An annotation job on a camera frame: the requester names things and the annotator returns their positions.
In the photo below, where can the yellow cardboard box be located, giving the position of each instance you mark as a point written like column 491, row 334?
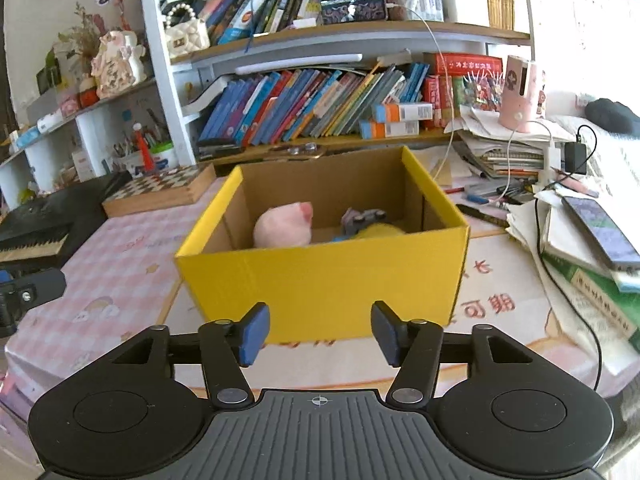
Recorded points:
column 320, row 280

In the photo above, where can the red white figurine bottle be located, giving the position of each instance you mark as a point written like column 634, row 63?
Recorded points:
column 89, row 94

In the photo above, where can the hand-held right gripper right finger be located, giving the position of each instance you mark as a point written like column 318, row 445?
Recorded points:
column 386, row 332

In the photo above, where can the stack of papers and notebooks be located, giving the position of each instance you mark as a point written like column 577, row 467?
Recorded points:
column 500, row 152

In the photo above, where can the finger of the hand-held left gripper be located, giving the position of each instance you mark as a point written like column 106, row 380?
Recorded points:
column 35, row 285

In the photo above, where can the small blue bag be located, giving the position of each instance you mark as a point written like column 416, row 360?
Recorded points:
column 341, row 238

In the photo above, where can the wooden chessboard box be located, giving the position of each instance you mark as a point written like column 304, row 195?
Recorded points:
column 155, row 192

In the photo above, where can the pink cylindrical device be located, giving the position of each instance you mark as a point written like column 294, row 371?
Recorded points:
column 520, row 95

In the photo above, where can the white charger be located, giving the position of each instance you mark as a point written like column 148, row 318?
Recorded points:
column 552, row 160

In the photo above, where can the black hat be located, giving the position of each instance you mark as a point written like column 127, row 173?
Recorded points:
column 612, row 116

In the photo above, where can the row of books above phone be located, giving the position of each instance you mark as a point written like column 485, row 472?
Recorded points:
column 265, row 0

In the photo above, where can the white pen holder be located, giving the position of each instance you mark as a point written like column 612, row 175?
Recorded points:
column 422, row 5
column 465, row 6

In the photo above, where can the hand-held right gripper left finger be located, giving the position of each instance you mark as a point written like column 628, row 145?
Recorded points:
column 254, row 332

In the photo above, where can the black electronic keyboard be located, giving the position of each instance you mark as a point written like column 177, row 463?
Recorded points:
column 45, row 225

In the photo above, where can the black stapler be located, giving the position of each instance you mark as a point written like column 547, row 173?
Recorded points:
column 220, row 150

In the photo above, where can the black charger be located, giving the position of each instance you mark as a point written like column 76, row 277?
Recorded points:
column 575, row 157

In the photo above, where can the cup of brushes and pens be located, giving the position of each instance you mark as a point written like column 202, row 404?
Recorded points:
column 131, row 157

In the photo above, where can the white and wood bookshelf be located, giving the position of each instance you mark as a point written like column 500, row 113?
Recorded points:
column 160, row 60

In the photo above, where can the row of leaning picture books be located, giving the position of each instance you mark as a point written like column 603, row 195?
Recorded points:
column 300, row 105

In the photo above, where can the pink plush toy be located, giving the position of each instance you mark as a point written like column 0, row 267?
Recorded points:
column 280, row 227

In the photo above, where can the dark box with metal knobs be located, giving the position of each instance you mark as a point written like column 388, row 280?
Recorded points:
column 300, row 150

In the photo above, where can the orange white medicine box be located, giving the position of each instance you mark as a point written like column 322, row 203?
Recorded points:
column 410, row 111
column 390, row 130

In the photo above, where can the cream quilted handbag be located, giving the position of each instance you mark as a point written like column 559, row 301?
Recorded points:
column 186, row 35

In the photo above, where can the blue wet wipes pack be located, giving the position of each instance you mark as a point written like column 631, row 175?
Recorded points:
column 27, row 136

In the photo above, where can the smartphone with lit screen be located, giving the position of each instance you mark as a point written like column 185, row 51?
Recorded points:
column 600, row 232

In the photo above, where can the white jar green lid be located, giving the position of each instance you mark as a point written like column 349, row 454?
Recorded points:
column 165, row 156

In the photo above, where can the pink decorative plaque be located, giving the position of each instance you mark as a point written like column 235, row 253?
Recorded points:
column 117, row 67

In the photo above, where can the black marker pen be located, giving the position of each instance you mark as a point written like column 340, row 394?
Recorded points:
column 482, row 214

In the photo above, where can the grey toy car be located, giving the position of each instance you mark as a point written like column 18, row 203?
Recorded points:
column 357, row 219

